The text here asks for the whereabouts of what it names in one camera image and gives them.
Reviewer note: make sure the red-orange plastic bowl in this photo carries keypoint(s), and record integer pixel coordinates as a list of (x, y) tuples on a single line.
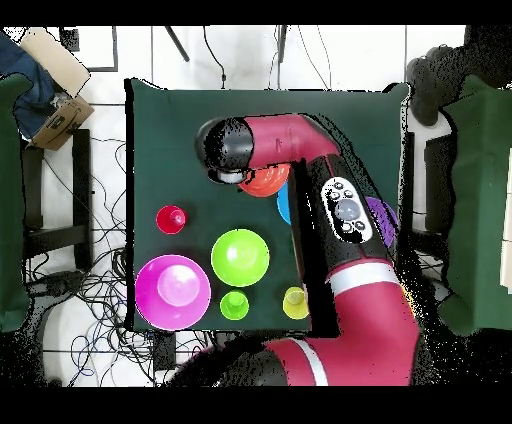
[(266, 184)]

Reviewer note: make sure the yellow plastic cup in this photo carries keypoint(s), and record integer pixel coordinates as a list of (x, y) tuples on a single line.
[(294, 304)]

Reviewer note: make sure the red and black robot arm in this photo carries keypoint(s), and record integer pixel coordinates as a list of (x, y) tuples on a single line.
[(288, 140)]

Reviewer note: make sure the person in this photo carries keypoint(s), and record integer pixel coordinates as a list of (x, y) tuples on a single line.
[(432, 80)]

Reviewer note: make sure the dark green tablecloth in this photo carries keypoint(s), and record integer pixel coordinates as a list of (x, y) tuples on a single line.
[(160, 132)]

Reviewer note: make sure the green-covered side table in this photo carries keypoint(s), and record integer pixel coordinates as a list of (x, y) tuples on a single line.
[(480, 200), (10, 200)]

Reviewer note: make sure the black power box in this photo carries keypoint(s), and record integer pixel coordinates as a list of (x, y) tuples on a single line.
[(164, 352)]

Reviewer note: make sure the green plastic cup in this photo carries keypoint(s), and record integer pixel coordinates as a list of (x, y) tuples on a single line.
[(234, 306)]

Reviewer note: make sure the black stand leg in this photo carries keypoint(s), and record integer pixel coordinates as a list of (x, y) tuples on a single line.
[(281, 44), (178, 44)]

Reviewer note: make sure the large blue plastic bowl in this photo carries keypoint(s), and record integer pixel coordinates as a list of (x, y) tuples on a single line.
[(283, 204)]

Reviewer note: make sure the red plastic cup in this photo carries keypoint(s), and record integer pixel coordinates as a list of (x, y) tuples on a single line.
[(171, 220)]

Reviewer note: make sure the black chair frame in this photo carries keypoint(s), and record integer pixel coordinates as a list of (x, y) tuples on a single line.
[(82, 200), (438, 180)]

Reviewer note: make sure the pink plastic bowl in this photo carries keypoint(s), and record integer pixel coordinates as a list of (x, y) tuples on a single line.
[(172, 292)]

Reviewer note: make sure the blue cloth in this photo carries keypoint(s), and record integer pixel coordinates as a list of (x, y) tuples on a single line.
[(28, 92)]

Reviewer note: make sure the green plastic bowl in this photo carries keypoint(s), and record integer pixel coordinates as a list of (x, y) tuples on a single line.
[(240, 258)]

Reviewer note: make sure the beige cardboard sheet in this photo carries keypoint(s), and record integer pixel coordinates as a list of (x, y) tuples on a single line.
[(56, 60)]

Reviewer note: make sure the grey metal frame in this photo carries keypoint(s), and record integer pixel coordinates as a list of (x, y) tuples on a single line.
[(115, 48)]

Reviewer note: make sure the brown cardboard box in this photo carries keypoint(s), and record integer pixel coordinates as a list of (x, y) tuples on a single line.
[(60, 124)]

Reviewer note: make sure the purple plastic bowl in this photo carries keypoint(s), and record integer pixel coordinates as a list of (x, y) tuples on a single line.
[(387, 224)]

